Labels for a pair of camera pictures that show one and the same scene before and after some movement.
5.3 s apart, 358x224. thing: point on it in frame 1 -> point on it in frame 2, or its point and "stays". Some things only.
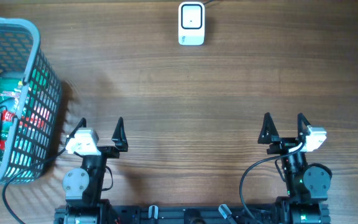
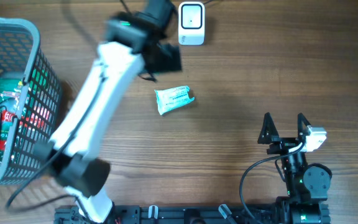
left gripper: x=119 y=138 -> x=174 y=59
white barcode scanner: x=191 y=23 stays
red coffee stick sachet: x=7 y=116 stays
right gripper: x=282 y=144 stays
